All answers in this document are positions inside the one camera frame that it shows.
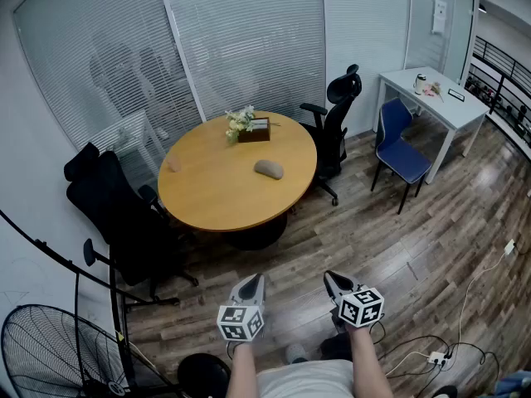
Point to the black round stool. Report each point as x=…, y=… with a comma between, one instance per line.
x=203, y=373

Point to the white power strip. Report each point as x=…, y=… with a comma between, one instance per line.
x=439, y=357

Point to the grey zippered fabric case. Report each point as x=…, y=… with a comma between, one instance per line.
x=269, y=169

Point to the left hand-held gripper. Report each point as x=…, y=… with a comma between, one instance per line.
x=236, y=319

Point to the person's left forearm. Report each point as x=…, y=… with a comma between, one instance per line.
x=242, y=367

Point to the black metal stand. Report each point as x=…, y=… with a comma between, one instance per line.
x=120, y=305

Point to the white insulated cup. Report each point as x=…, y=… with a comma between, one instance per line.
x=420, y=84

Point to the person's grey shoe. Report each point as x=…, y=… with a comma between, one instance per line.
x=296, y=352

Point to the blue padded chair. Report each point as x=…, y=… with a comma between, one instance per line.
x=400, y=156

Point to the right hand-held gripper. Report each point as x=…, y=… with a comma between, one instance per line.
x=361, y=307

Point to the small pink flowers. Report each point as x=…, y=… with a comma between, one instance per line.
x=433, y=90

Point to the black table base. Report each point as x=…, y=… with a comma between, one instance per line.
x=257, y=236

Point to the white rectangular desk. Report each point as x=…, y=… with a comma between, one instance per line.
x=456, y=110

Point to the person's black trousers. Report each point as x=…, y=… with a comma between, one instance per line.
x=336, y=346

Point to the black floor fan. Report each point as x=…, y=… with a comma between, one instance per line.
x=50, y=346

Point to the blue bag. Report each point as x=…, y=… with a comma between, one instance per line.
x=514, y=386

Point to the brown wooden tissue box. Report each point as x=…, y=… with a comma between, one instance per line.
x=257, y=133

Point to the black mesh office chair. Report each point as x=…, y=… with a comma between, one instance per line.
x=112, y=205
x=336, y=131

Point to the black metal railing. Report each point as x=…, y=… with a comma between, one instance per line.
x=502, y=62

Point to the person's white t-shirt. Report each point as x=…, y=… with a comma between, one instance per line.
x=307, y=380

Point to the black framed desk sign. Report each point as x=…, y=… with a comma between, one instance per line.
x=456, y=94

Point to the person's right forearm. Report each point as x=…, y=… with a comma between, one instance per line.
x=369, y=359

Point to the white yellow flower bouquet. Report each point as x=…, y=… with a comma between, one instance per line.
x=238, y=120

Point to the white floor socket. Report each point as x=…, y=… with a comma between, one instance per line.
x=510, y=247

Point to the white wall holder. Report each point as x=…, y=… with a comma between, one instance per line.
x=439, y=15

